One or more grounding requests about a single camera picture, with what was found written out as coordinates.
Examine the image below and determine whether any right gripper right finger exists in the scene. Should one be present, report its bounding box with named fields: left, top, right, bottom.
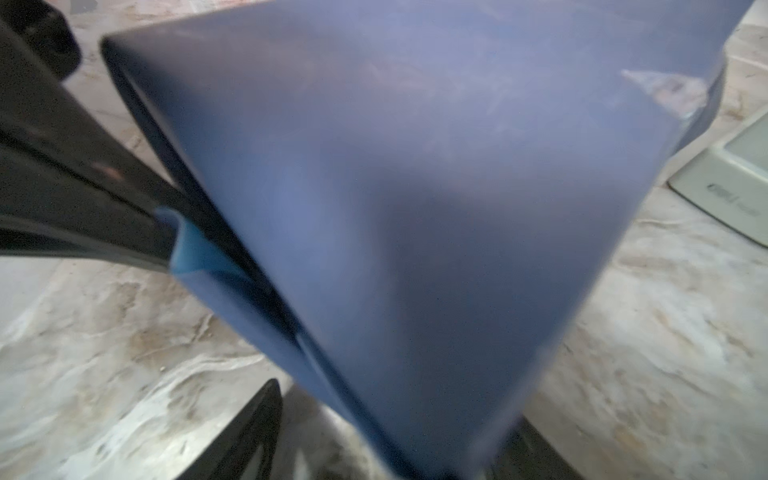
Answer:
left=488, top=417, right=583, bottom=480

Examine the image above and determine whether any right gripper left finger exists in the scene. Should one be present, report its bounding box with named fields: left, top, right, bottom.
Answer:
left=177, top=379, right=283, bottom=480

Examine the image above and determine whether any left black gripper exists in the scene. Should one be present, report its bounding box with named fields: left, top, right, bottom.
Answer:
left=1, top=0, right=189, bottom=271

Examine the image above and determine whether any blue wrapping paper sheet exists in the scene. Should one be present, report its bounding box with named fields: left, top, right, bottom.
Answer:
left=101, top=1, right=750, bottom=479

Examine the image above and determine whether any white tape dispenser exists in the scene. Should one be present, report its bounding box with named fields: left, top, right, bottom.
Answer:
left=667, top=108, right=767, bottom=246

